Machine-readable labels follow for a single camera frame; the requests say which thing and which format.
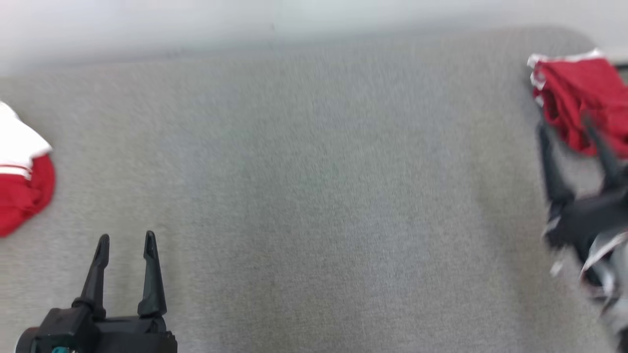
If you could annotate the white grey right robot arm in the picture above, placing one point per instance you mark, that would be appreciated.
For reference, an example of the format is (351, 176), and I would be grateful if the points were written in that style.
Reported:
(611, 279)

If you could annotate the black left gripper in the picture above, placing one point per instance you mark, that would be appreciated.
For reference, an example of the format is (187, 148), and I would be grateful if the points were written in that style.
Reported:
(132, 336)

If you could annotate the red shorts with number print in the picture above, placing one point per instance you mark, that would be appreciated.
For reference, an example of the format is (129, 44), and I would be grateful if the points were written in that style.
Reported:
(584, 93)

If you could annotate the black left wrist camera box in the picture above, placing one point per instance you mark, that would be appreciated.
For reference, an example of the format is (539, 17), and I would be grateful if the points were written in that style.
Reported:
(54, 331)

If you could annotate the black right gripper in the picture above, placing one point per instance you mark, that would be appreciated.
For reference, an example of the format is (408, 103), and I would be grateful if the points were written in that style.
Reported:
(586, 220)

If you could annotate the red and white basketball jersey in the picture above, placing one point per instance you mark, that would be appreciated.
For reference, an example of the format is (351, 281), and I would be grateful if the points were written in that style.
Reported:
(22, 196)

